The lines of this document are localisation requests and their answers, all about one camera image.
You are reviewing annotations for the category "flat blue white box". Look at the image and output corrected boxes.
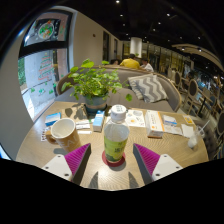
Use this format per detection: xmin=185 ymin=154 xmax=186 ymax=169
xmin=44 ymin=112 xmax=62 ymax=127

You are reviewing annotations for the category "group of dining chairs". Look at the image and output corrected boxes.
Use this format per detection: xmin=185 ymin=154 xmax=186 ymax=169
xmin=166 ymin=64 xmax=224 ymax=158

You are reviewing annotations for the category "white paper packet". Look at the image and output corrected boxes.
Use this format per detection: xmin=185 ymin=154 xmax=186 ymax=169
xmin=75 ymin=119 xmax=92 ymax=130

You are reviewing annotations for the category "white printed leaflet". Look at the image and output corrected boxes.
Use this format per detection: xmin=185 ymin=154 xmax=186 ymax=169
xmin=124 ymin=109 xmax=147 ymax=128

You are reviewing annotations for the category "white paper napkin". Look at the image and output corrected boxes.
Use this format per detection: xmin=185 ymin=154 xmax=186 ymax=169
xmin=180 ymin=123 xmax=195 ymax=139

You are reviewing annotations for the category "small blue white carton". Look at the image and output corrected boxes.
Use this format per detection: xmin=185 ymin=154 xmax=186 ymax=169
xmin=92 ymin=110 xmax=106 ymax=133

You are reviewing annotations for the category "green potted plant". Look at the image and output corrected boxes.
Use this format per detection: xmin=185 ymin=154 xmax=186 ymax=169
xmin=60 ymin=58 xmax=133 ymax=114

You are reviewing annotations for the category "food poster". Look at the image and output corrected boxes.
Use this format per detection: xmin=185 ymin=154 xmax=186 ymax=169
xmin=23 ymin=12 xmax=72 ymax=48

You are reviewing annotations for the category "large window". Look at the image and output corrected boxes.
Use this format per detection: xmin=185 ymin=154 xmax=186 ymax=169
xmin=18 ymin=9 xmax=74 ymax=121

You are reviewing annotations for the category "group of ceiling lights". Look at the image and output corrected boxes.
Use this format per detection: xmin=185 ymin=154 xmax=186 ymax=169
xmin=114 ymin=0 xmax=204 ymax=51

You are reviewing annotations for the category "small yellow card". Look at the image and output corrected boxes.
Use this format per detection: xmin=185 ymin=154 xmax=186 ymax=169
xmin=183 ymin=114 xmax=195 ymax=126

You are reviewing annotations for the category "tan mug with white inside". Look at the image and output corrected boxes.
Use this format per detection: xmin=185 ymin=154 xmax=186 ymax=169
xmin=45 ymin=117 xmax=82 ymax=153

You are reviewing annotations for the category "blister pill pack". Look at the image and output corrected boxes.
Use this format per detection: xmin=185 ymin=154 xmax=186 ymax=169
xmin=40 ymin=128 xmax=51 ymax=143

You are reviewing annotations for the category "grey tufted armchair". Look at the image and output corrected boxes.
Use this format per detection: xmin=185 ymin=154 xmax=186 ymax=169
xmin=194 ymin=118 xmax=221 ymax=161

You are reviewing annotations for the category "clear plastic cup with straw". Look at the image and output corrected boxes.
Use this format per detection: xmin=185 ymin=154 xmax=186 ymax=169
xmin=187 ymin=119 xmax=212 ymax=149

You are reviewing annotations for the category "grey white zigzag cushion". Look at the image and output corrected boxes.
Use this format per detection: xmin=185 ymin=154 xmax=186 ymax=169
xmin=127 ymin=73 xmax=169 ymax=104

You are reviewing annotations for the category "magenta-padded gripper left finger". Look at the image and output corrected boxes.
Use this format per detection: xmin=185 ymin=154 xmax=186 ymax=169
xmin=41 ymin=143 xmax=92 ymax=186

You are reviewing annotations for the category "white orange box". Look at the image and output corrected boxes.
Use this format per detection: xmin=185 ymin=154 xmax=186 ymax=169
xmin=144 ymin=109 xmax=165 ymax=139

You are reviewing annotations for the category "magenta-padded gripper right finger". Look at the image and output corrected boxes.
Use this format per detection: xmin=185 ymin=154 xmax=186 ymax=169
xmin=132 ymin=143 xmax=184 ymax=186

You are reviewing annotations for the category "clear bottle with green label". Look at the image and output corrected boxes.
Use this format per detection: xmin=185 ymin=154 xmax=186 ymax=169
xmin=103 ymin=104 xmax=131 ymax=164

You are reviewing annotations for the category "flat round red coaster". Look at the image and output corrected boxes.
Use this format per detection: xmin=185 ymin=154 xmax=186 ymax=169
xmin=101 ymin=150 xmax=127 ymax=168

